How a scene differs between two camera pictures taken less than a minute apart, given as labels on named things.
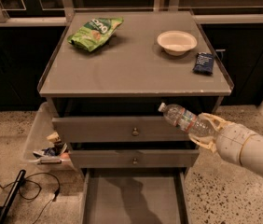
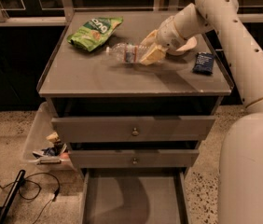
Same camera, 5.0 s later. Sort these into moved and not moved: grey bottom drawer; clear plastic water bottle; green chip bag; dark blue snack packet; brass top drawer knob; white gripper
Moved: clear plastic water bottle; white gripper
Not moved: green chip bag; dark blue snack packet; brass top drawer knob; grey bottom drawer
